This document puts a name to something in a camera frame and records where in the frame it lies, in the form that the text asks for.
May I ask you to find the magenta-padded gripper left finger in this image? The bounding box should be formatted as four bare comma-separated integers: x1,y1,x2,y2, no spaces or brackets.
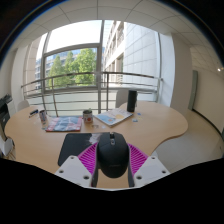
54,142,100,188

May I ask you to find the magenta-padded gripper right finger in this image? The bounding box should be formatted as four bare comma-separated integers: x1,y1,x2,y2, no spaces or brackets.
127,142,171,188

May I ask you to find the black computer mouse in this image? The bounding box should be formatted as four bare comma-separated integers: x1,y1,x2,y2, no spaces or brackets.
96,131,130,179

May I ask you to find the black mouse pad with print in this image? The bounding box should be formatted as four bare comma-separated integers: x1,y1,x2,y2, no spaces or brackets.
57,132,111,167

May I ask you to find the red magazine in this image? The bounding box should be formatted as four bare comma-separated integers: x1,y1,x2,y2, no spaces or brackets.
44,115,83,133

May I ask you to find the small drink can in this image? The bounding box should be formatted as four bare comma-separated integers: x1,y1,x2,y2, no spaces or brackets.
38,109,48,130

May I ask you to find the light blue magazine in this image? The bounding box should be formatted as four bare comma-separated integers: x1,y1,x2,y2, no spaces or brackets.
93,108,134,128

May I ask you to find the black pen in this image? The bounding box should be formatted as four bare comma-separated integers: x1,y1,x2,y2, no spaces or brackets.
28,108,40,118

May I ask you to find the black cylindrical bottle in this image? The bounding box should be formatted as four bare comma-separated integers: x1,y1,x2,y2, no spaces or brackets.
126,89,138,113

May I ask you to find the white chair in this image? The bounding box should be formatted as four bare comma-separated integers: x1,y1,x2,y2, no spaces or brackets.
16,99,31,113
115,88,129,108
0,134,14,158

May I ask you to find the black printer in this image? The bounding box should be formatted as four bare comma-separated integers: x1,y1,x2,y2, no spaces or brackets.
0,94,14,141

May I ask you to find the metal balcony railing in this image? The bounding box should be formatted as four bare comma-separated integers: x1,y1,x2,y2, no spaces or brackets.
20,71,164,118

